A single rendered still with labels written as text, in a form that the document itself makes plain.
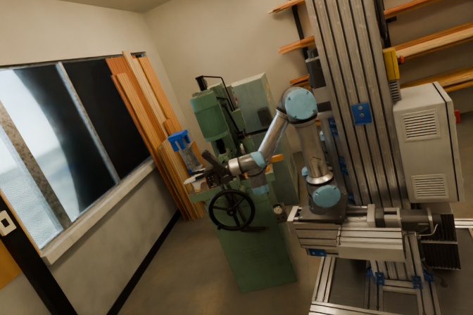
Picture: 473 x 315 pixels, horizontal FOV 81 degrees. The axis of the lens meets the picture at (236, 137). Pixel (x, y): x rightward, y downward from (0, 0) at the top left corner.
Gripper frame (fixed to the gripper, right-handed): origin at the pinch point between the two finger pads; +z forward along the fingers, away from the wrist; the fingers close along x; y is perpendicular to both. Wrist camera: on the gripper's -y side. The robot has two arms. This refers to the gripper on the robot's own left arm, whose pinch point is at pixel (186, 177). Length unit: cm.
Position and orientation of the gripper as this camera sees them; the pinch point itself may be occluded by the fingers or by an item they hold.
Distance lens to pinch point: 127.0
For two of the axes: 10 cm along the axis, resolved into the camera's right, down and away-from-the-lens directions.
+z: -9.4, 3.1, 1.1
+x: 0.6, -1.6, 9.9
